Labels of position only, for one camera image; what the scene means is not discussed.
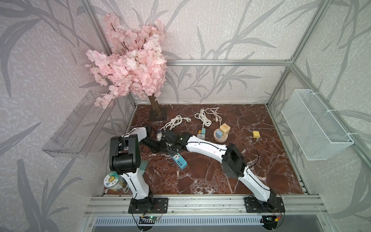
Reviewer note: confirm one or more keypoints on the round pink socket base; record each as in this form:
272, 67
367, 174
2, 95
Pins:
223, 140

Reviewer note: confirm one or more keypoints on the white charger on orange strip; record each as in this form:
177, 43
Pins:
201, 136

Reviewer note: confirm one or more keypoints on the clear acrylic wall shelf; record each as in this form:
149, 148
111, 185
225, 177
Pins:
76, 136

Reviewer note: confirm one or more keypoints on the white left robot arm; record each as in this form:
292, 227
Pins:
125, 160

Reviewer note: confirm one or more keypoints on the pink cherry blossom tree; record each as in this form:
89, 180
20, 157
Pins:
136, 65

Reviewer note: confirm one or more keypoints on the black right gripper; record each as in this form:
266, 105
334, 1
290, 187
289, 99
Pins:
170, 153

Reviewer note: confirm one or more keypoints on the beige cube adapter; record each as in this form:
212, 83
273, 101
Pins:
225, 129

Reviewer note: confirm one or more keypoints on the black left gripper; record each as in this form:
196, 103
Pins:
159, 148

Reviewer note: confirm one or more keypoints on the green dustpan brush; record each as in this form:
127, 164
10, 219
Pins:
143, 166

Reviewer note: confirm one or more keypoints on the round tape tin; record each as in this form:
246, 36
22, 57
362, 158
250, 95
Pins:
114, 182

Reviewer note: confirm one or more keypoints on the white wire mesh basket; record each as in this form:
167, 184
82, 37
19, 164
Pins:
317, 131

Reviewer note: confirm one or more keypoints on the yellow plug adapter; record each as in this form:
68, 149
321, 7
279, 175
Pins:
256, 134

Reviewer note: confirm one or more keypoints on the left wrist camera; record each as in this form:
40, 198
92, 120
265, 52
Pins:
159, 135

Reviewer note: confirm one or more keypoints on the blue cube adapter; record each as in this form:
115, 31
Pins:
218, 134

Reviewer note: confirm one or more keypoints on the blue power strip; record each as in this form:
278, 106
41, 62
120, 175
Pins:
180, 161

